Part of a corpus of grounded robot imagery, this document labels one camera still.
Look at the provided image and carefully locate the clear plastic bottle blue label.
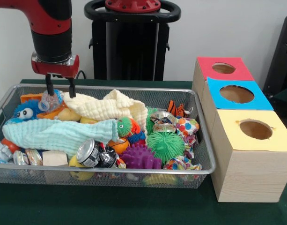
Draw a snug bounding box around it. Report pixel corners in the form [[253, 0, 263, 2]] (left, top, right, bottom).
[[37, 89, 64, 113]]

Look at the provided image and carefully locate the clear mesh bin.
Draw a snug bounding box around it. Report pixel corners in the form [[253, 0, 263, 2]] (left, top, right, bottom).
[[0, 83, 217, 189]]

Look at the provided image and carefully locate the orange striped tiger plush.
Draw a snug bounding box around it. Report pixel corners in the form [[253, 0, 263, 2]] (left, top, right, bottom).
[[166, 100, 193, 118]]

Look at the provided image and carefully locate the blue fuzzy toy with eyes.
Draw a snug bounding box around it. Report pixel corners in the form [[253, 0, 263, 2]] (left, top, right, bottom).
[[13, 100, 44, 120]]

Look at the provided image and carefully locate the green and orange puffer toy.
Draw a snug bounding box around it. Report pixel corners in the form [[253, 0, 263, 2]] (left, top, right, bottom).
[[115, 115, 146, 143]]

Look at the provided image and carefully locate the mint green cloth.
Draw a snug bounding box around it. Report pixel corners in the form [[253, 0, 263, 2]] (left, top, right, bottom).
[[2, 118, 119, 152]]

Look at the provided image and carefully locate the black standing panel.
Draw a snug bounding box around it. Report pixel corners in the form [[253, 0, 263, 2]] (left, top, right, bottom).
[[262, 15, 287, 99]]

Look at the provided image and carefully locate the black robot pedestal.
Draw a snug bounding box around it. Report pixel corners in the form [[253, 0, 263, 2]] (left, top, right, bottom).
[[84, 0, 182, 82]]

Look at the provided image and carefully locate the crushed black can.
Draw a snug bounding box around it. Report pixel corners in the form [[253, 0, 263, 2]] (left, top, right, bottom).
[[76, 138, 118, 168]]

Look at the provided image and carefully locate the wooden box with three holes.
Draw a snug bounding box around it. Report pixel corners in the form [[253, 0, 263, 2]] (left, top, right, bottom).
[[191, 56, 287, 203]]

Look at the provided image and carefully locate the purple spiky rubber ball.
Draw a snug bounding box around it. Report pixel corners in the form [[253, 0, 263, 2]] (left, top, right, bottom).
[[119, 143, 162, 169]]

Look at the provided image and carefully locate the cream cloth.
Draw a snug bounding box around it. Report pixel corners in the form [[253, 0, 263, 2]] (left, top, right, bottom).
[[63, 89, 148, 136]]

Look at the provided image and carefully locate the green spiky rubber ball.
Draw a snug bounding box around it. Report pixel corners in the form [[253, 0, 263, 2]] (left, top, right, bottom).
[[147, 131, 186, 164]]

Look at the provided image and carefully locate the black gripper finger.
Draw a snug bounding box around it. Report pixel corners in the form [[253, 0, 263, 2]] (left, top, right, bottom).
[[67, 77, 76, 98], [45, 73, 55, 96]]

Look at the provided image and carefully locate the orange plastic tray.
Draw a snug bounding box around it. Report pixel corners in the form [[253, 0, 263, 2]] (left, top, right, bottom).
[[20, 93, 64, 119]]

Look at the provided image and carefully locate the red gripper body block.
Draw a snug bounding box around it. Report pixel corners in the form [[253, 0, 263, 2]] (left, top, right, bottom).
[[31, 52, 80, 79]]

